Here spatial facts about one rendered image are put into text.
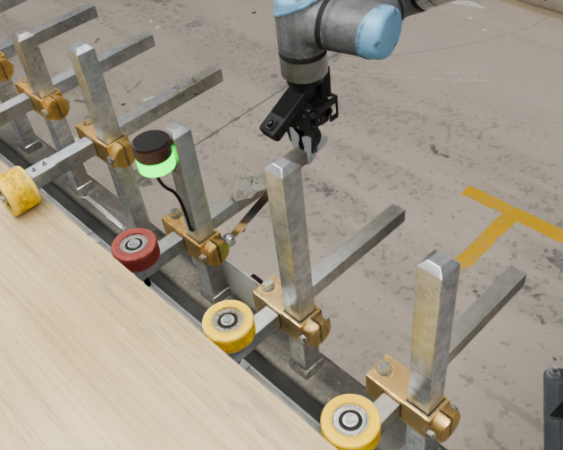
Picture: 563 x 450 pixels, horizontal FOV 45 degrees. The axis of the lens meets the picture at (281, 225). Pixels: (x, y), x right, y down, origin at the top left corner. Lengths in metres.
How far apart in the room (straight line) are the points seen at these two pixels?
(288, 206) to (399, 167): 1.81
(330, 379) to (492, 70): 2.29
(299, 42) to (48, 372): 0.69
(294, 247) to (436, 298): 0.26
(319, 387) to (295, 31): 0.62
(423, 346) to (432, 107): 2.21
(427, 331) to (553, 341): 1.37
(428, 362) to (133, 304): 0.48
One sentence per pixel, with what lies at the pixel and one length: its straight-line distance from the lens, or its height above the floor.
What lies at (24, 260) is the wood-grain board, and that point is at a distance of 1.27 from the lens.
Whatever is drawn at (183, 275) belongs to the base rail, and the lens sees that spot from 1.42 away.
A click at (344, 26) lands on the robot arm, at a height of 1.16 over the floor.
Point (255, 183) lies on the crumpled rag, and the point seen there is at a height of 0.87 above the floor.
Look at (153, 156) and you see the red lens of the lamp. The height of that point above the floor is 1.10.
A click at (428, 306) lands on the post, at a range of 0.82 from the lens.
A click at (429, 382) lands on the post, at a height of 0.94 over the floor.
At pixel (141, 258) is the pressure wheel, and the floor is 0.90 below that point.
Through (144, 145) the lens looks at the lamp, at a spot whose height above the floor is 1.11.
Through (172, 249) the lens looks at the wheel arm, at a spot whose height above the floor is 0.85.
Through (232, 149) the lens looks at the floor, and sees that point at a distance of 2.86.
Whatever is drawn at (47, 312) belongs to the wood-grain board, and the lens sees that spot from 1.17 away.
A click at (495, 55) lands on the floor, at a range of 3.40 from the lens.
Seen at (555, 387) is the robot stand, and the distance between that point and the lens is 2.09.
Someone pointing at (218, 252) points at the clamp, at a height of 0.85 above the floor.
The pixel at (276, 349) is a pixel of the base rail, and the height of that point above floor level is 0.70.
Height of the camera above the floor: 1.73
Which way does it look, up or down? 44 degrees down
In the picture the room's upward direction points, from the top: 8 degrees counter-clockwise
